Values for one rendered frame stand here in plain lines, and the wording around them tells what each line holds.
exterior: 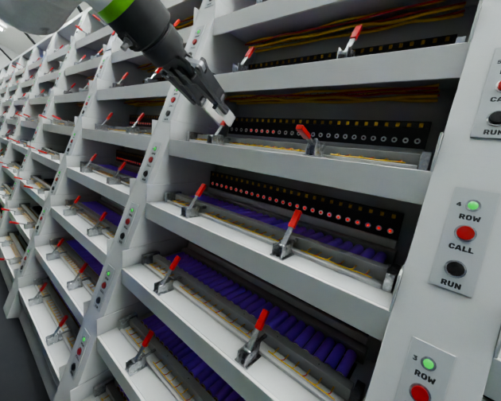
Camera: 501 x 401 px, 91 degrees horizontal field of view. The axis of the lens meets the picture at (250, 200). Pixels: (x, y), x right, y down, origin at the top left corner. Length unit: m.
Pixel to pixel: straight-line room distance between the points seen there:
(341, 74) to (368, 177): 0.21
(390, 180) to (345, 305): 0.19
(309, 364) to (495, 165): 0.38
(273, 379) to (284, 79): 0.55
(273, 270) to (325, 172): 0.19
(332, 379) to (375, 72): 0.50
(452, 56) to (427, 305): 0.34
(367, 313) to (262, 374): 0.20
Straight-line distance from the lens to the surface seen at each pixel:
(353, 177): 0.42
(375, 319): 0.39
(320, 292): 0.40
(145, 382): 0.72
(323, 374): 0.49
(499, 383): 0.40
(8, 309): 1.57
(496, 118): 0.42
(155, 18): 0.51
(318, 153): 0.46
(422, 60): 0.49
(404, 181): 0.40
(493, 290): 0.38
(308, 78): 0.55
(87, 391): 0.95
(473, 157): 0.41
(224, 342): 0.53
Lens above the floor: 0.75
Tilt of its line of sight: 4 degrees up
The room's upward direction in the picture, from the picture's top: 19 degrees clockwise
